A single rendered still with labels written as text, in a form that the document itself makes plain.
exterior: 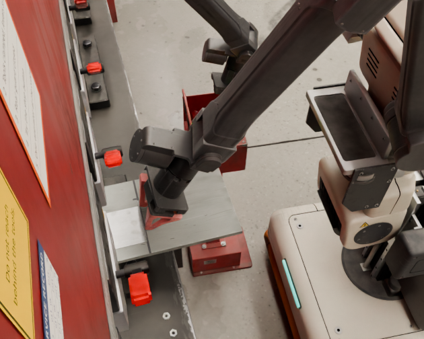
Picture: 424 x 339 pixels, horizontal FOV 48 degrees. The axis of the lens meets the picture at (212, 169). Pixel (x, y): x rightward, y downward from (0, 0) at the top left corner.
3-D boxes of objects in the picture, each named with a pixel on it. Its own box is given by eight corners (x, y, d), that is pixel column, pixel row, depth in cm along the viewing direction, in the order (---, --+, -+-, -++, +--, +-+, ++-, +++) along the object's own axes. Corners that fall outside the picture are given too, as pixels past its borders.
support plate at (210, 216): (242, 233, 94) (242, 231, 93) (108, 266, 90) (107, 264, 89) (217, 165, 105) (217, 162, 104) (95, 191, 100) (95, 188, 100)
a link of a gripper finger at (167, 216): (133, 238, 89) (155, 208, 84) (127, 206, 94) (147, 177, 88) (165, 239, 93) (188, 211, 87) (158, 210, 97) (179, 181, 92)
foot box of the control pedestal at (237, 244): (252, 267, 199) (255, 253, 190) (193, 277, 196) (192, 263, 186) (241, 227, 211) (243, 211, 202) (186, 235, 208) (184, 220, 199)
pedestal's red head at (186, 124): (245, 170, 146) (250, 130, 132) (194, 177, 144) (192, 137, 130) (231, 124, 159) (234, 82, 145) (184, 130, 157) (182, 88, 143)
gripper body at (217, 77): (210, 76, 139) (216, 56, 134) (242, 79, 142) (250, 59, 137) (214, 91, 135) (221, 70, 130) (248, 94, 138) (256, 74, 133)
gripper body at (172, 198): (153, 213, 84) (171, 187, 80) (142, 169, 90) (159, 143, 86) (184, 216, 88) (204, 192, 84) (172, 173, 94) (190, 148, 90)
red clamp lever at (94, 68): (102, 60, 76) (102, 62, 85) (76, 64, 75) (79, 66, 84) (105, 71, 76) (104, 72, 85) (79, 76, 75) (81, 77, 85)
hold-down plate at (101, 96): (110, 107, 132) (109, 99, 130) (91, 111, 131) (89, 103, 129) (96, 42, 150) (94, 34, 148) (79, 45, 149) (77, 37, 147)
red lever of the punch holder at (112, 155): (123, 153, 64) (120, 144, 73) (92, 159, 63) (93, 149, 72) (126, 166, 64) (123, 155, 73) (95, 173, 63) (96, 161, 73)
